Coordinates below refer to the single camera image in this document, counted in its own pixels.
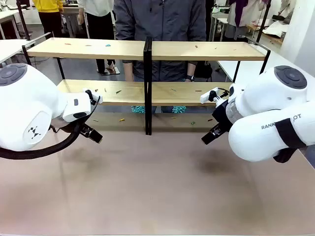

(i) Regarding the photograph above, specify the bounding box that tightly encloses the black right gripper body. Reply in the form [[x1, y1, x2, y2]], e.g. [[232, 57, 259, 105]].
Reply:
[[211, 99, 233, 131]]

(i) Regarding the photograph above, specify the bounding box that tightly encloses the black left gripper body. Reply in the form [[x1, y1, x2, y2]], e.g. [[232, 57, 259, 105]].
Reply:
[[78, 122, 94, 137]]

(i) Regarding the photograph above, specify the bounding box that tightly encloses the person's bare right forearm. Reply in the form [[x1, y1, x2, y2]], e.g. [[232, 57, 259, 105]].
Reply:
[[123, 61, 135, 82]]

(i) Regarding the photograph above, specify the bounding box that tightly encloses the person's bare left forearm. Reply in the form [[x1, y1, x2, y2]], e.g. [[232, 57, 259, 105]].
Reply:
[[187, 62, 198, 82]]

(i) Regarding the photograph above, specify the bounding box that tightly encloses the white side table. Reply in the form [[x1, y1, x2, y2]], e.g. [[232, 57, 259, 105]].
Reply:
[[217, 60, 268, 83], [0, 38, 36, 65]]

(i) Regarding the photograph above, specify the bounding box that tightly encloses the person with purple scarf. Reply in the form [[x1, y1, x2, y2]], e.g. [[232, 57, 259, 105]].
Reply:
[[226, 0, 272, 42]]

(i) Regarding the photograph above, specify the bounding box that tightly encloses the black metal pole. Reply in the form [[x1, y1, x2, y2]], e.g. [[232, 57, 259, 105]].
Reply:
[[15, 0, 32, 41], [255, 0, 272, 44]]

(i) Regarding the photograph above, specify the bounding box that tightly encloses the person in white shirt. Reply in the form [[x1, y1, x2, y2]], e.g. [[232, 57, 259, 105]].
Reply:
[[77, 0, 117, 75]]

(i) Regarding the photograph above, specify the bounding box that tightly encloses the person in grey jacket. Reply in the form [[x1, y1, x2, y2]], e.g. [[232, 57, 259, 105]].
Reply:
[[114, 0, 207, 114]]

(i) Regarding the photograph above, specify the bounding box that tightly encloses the person in yellow jacket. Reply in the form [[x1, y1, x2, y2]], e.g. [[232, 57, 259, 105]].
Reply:
[[31, 0, 65, 39]]

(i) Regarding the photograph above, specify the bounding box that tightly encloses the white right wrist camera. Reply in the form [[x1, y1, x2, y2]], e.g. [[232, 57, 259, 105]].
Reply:
[[199, 88, 229, 106]]

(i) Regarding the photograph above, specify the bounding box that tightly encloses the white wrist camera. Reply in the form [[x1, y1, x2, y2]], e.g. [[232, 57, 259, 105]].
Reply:
[[199, 88, 229, 106], [82, 88, 103, 104]]

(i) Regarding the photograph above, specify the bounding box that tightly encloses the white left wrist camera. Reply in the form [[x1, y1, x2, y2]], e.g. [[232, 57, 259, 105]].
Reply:
[[82, 88, 103, 104]]

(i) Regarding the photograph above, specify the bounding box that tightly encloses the black sleeved left arm cable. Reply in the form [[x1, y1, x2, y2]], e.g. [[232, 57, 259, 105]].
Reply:
[[0, 119, 86, 160]]

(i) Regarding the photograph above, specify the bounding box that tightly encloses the black right arm cable strap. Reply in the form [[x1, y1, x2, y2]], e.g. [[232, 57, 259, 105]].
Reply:
[[273, 118, 309, 164]]

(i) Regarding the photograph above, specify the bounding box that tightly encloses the wooden shelf with black frame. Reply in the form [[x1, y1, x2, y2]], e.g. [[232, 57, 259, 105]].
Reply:
[[21, 31, 272, 136]]

